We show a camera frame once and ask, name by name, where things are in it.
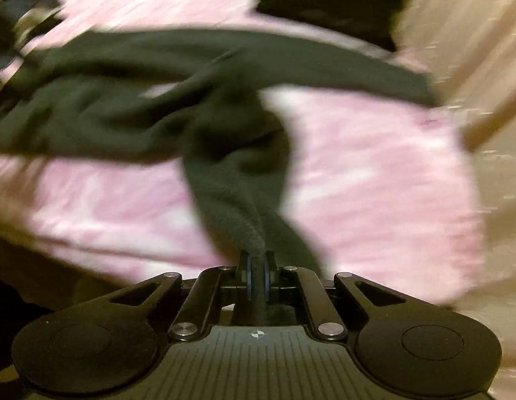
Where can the pink floral fleece bed blanket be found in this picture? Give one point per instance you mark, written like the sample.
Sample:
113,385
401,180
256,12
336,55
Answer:
379,187

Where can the dark grey-black garment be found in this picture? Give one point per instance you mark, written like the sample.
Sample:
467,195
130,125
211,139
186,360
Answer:
150,96

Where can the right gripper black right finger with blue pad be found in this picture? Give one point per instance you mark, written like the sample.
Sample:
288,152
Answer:
407,346

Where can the navy blue garment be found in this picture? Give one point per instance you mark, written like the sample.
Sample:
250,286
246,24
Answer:
368,20

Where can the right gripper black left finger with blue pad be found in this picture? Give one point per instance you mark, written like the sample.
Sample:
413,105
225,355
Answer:
159,335

